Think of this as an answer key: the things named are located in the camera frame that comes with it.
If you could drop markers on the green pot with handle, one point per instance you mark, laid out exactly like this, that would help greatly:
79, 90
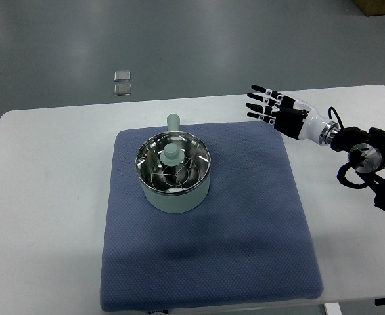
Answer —
176, 204

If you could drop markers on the upper metal floor plate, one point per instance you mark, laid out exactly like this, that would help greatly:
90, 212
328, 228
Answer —
122, 75

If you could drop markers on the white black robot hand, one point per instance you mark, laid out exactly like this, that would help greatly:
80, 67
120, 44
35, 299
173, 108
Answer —
289, 116

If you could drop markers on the glass lid with green knob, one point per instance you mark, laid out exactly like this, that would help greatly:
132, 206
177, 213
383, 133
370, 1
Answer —
173, 148

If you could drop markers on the cardboard box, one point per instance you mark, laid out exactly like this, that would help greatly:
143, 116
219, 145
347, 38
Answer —
371, 7

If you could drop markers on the wire steamer rack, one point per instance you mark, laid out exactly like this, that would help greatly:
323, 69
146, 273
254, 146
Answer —
174, 178

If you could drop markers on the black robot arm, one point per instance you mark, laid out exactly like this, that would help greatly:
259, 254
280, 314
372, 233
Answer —
366, 159

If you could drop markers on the white table leg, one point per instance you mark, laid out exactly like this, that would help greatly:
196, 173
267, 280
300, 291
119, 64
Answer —
332, 309

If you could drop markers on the blue fabric mat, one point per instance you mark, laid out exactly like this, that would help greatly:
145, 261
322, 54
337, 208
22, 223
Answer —
247, 242

